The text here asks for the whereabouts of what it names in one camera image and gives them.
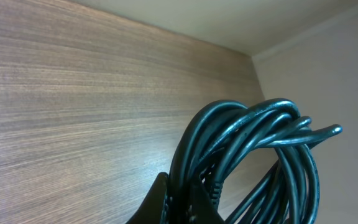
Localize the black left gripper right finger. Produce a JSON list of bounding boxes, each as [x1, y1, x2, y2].
[[188, 176, 224, 224]]

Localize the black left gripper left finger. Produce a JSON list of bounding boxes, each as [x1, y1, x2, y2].
[[127, 172, 168, 224]]

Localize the black power cable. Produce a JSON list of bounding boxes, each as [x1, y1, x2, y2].
[[166, 98, 344, 224]]

